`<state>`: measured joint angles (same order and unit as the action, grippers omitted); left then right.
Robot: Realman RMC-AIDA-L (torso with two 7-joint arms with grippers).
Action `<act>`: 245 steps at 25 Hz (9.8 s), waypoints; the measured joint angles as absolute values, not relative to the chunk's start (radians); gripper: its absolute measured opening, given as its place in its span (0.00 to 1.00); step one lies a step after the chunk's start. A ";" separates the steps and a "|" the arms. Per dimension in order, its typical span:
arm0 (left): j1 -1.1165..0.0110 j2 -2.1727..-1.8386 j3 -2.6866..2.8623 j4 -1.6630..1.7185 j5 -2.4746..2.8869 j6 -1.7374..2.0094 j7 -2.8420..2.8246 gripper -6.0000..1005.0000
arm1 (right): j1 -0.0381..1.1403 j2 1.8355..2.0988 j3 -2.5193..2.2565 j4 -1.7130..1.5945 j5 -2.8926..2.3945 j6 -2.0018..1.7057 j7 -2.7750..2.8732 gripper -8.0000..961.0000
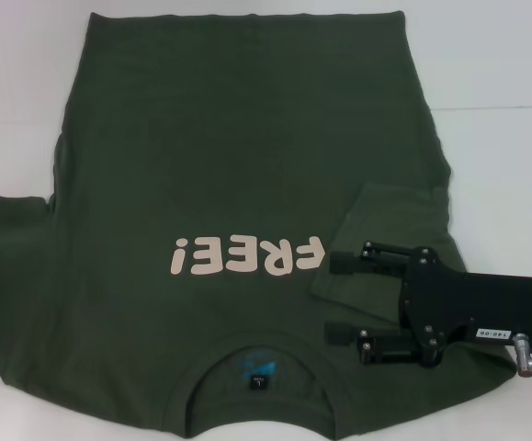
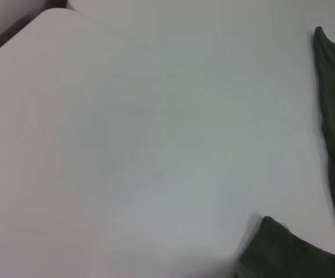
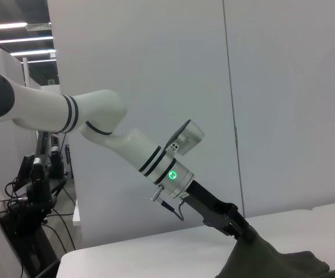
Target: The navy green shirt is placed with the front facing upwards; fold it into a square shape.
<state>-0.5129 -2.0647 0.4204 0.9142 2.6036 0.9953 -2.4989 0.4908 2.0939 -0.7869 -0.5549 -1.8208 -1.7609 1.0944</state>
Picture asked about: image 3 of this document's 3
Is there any dark green printed t-shirt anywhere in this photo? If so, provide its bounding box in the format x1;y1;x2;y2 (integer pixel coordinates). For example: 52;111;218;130
213;224;335;278

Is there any left gripper cable with plugs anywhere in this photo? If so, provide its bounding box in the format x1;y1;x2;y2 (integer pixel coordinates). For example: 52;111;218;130
149;185;186;221

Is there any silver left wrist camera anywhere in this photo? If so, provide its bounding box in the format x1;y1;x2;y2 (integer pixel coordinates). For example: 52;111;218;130
164;119;206;156

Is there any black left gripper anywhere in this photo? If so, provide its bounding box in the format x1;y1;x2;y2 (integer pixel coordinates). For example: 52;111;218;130
181;180;257;243

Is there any black office chair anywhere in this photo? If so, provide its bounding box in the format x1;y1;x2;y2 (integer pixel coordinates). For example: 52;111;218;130
64;143;74;179

